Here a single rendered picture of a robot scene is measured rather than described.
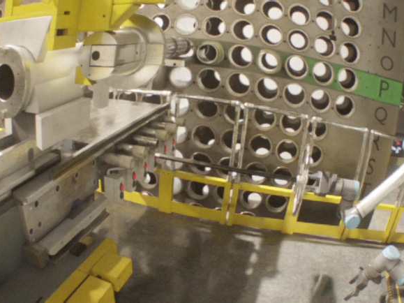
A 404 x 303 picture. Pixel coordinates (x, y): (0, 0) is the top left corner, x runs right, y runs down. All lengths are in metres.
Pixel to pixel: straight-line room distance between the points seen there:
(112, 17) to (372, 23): 2.77
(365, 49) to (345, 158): 1.19
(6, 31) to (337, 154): 3.21
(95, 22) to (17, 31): 0.38
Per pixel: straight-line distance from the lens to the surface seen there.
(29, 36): 1.45
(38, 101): 1.41
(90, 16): 1.44
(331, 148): 3.64
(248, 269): 2.55
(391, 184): 1.83
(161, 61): 1.57
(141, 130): 2.34
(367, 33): 3.57
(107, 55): 1.40
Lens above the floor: 1.55
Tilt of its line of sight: 18 degrees down
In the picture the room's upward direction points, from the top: 5 degrees clockwise
